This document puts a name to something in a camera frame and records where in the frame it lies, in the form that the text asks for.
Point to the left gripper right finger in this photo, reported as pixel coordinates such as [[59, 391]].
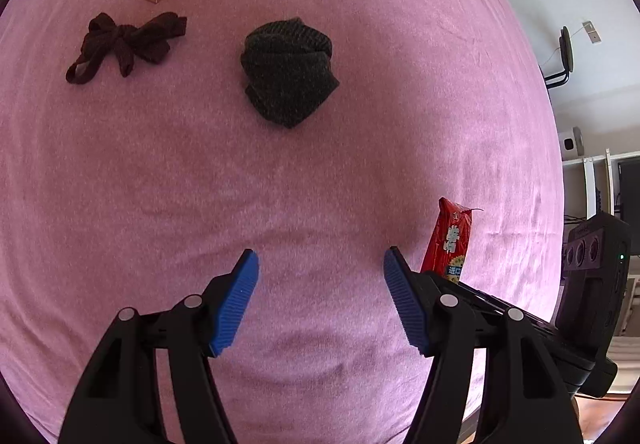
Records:
[[525, 399]]

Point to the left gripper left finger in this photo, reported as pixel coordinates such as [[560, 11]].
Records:
[[117, 399]]

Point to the red candy wrapper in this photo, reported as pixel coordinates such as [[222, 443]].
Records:
[[446, 251]]

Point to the black sock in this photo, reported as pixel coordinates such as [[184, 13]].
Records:
[[288, 69]]

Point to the black computer monitor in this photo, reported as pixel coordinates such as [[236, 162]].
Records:
[[629, 171]]

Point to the white computer desk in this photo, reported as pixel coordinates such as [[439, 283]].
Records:
[[591, 182]]

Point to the pink bed sheet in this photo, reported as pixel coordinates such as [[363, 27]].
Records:
[[137, 191]]

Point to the black office chair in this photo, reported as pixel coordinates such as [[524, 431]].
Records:
[[553, 81]]

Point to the dark maroon bow ribbon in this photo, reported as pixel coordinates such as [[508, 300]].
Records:
[[149, 42]]

